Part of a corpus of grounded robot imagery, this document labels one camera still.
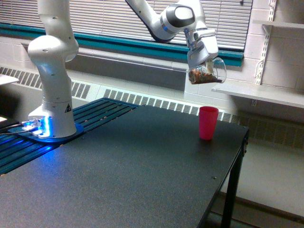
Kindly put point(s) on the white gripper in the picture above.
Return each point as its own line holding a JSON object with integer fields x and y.
{"x": 203, "y": 48}

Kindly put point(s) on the clear cup of almonds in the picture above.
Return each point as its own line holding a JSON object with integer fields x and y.
{"x": 198, "y": 75}

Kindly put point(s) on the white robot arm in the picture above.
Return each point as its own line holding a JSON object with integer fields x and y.
{"x": 54, "y": 118}

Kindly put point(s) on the pink plastic cup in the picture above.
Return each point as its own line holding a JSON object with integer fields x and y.
{"x": 207, "y": 121}

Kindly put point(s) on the white window blinds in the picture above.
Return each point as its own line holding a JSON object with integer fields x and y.
{"x": 229, "y": 18}

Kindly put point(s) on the black table leg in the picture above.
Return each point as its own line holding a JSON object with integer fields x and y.
{"x": 233, "y": 185}

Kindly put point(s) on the white object at left edge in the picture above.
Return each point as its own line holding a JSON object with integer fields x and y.
{"x": 4, "y": 79}

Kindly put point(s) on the white shelf rail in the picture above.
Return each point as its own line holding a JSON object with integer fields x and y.
{"x": 267, "y": 27}

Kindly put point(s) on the white lower wall shelf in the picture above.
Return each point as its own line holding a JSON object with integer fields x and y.
{"x": 273, "y": 94}

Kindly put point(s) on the white wall shelf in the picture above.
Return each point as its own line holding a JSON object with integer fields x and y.
{"x": 279, "y": 24}
{"x": 273, "y": 94}

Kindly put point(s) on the white upper wall shelf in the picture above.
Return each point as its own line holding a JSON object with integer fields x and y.
{"x": 279, "y": 24}

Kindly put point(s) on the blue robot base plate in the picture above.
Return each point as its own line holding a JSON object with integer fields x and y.
{"x": 63, "y": 140}

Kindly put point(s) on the blue slatted rail bed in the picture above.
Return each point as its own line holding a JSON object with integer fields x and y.
{"x": 16, "y": 150}

